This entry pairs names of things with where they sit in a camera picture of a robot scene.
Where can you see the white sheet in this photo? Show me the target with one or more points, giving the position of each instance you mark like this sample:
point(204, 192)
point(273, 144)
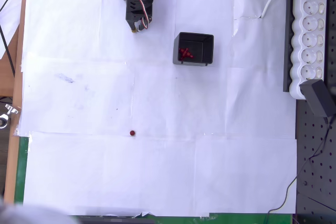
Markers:
point(9, 11)

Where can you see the black power adapter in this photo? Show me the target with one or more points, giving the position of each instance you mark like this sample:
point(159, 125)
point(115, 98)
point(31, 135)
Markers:
point(317, 96)

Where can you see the green cutting mat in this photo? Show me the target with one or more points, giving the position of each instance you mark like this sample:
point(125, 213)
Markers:
point(21, 169)

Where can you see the white paper table cover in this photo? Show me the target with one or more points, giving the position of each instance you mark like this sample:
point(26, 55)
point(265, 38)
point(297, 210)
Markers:
point(157, 129)

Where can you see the dark flat device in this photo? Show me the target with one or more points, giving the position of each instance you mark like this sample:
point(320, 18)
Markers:
point(115, 220)

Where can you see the silver wing nut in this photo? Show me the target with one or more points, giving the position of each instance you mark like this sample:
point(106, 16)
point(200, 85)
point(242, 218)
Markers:
point(11, 109)

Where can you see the black pegboard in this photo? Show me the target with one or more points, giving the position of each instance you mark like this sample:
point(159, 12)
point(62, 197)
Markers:
point(317, 169)

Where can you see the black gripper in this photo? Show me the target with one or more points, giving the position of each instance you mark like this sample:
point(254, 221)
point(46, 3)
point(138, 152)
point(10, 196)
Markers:
point(134, 18)

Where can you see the blurred grey object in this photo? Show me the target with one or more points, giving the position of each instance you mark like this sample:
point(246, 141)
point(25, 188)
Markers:
point(23, 213)

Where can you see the black square bin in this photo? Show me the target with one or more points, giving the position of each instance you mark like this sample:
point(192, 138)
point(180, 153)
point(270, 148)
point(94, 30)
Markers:
point(207, 51)

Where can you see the white power strip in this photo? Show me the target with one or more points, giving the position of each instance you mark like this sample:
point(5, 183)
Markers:
point(309, 37)

